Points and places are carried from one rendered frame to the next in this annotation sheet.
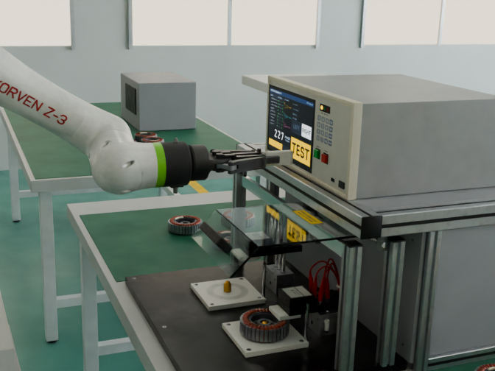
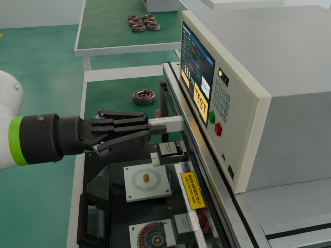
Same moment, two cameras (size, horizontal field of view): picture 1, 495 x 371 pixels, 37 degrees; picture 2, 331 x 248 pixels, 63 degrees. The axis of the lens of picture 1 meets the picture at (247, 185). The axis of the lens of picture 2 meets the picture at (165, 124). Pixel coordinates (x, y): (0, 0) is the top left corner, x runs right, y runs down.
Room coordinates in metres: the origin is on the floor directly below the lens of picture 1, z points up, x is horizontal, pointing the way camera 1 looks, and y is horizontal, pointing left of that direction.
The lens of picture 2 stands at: (1.13, -0.15, 1.51)
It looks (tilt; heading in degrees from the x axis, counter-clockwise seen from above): 37 degrees down; 11
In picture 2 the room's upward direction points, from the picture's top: straight up
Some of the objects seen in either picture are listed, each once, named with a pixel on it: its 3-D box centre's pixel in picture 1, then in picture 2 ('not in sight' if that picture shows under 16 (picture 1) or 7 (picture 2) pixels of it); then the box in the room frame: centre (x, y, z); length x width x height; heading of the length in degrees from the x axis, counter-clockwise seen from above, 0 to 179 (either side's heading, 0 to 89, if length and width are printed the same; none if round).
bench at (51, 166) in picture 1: (118, 196); (138, 46); (3.90, 0.71, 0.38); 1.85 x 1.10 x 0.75; 22
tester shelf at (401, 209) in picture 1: (369, 177); (268, 118); (1.75, -0.30, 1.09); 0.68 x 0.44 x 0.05; 22
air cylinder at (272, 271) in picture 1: (279, 278); not in sight; (1.79, -0.09, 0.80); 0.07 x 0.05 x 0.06; 22
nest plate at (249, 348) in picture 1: (264, 334); not in sight; (1.51, -0.05, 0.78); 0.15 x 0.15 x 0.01; 22
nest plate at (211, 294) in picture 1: (227, 293); not in sight; (1.74, 0.04, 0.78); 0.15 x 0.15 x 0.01; 22
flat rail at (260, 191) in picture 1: (286, 210); (185, 147); (1.66, -0.10, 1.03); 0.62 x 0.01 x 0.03; 22
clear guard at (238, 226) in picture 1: (283, 235); (163, 208); (1.46, -0.08, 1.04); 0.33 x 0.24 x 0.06; 112
